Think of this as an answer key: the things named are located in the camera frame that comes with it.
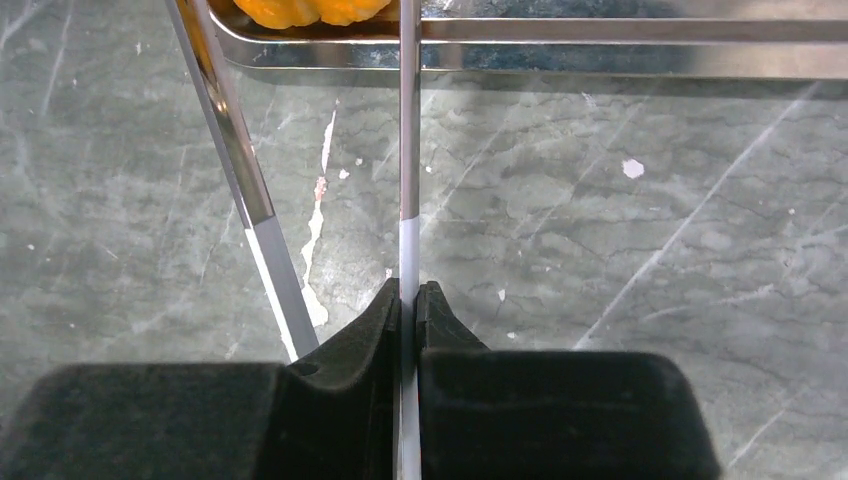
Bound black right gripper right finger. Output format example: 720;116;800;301
416;282;721;479

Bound orange fake bread loaf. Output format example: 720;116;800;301
234;0;391;30

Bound silver metal tray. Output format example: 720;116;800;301
209;1;847;80

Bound silver metal tongs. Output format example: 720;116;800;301
166;1;421;479

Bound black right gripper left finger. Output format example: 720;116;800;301
1;279;400;479

